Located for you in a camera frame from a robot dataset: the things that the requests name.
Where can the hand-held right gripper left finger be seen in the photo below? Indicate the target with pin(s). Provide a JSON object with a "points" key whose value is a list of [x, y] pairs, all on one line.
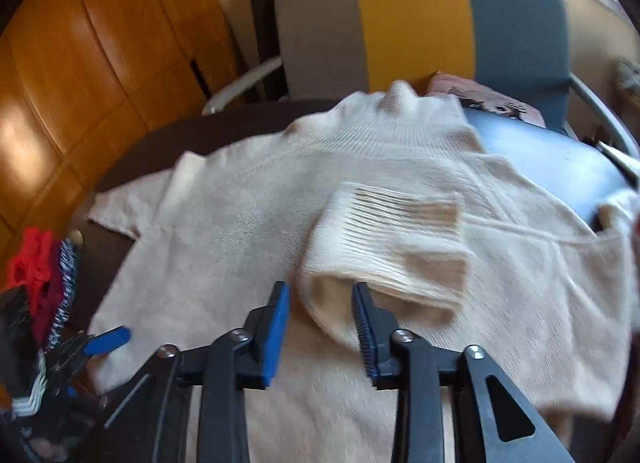
{"points": [[275, 333]]}

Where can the wooden wardrobe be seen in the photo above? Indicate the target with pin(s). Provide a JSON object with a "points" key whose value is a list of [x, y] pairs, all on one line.
{"points": [[100, 68]]}

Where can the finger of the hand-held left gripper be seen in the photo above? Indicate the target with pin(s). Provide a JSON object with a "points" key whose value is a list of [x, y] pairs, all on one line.
{"points": [[107, 340]]}

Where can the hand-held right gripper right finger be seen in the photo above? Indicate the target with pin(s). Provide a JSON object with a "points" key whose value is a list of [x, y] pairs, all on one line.
{"points": [[365, 338]]}

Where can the cream knit sweater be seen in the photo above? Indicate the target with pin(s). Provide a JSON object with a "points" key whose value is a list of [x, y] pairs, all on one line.
{"points": [[225, 243]]}

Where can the black rolled mat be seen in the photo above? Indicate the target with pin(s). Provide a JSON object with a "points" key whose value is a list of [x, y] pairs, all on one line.
{"points": [[262, 33]]}

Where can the grey yellow blue armchair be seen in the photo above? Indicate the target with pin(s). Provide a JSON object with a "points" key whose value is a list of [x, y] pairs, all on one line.
{"points": [[415, 18]]}

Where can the pink printed cushion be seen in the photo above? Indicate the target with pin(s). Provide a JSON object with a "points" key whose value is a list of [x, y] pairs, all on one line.
{"points": [[480, 95]]}

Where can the person's left forearm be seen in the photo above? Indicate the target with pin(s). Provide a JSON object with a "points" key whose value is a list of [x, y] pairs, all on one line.
{"points": [[35, 268]]}

